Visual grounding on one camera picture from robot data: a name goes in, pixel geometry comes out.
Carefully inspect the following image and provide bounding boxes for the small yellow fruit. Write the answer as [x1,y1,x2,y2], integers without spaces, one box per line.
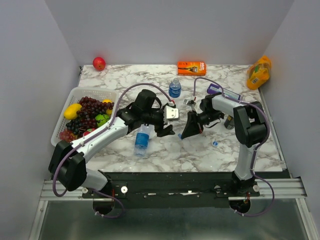
[102,99,114,116]

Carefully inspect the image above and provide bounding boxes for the aluminium frame rail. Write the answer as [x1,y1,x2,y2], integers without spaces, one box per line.
[40,178,307,201]

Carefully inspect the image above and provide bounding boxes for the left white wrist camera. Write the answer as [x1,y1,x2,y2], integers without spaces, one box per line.
[163,105,180,124]

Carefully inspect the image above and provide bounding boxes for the red dragon fruit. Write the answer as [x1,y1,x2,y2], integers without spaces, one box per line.
[82,128,96,137]

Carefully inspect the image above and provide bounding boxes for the orange razor box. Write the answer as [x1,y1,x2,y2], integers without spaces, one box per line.
[177,61,207,76]

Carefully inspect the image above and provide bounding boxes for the white plastic basket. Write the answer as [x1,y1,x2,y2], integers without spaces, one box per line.
[50,87,119,147]

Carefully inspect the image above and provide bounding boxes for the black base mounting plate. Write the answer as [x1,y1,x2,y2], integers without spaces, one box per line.
[82,171,261,210]

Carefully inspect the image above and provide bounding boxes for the black drink can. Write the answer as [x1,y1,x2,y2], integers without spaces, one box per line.
[224,115,235,130]

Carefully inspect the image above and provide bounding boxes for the clear bottle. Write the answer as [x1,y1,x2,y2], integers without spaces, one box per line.
[168,78,182,98]
[133,124,154,157]

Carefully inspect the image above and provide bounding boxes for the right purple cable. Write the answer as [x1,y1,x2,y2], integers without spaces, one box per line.
[192,76,276,218]

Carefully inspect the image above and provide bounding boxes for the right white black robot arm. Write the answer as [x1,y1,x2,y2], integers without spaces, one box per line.
[181,92,270,196]

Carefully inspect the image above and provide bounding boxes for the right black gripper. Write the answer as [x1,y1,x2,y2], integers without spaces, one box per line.
[180,109,222,139]

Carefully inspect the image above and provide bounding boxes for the orange snack bag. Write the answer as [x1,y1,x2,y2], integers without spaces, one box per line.
[246,55,272,91]

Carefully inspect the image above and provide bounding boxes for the red apple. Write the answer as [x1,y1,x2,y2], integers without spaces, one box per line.
[92,57,106,71]

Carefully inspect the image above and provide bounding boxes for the yellow lemon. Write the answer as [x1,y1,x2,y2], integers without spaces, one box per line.
[63,103,82,120]

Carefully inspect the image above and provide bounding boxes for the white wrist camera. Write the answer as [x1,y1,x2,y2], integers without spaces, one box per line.
[183,99,198,113]
[163,105,180,124]

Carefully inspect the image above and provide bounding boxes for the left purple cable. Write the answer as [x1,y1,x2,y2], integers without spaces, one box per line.
[51,82,176,198]

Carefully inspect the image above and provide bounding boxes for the dark purple grape bunch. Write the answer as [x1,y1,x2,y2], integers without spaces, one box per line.
[65,96,106,137]

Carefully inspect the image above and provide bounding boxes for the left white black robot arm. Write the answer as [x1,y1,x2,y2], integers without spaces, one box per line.
[48,89,180,198]

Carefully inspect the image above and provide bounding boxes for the red grape bunch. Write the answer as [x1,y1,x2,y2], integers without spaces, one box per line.
[59,129,77,143]

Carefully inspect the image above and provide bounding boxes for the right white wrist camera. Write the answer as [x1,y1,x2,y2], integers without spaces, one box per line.
[183,99,198,113]

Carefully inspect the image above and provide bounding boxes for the purple toothpaste box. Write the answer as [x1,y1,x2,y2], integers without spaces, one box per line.
[207,83,243,101]

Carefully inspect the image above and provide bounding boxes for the purple cable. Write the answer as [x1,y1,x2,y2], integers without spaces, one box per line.
[192,76,276,218]
[51,82,176,198]

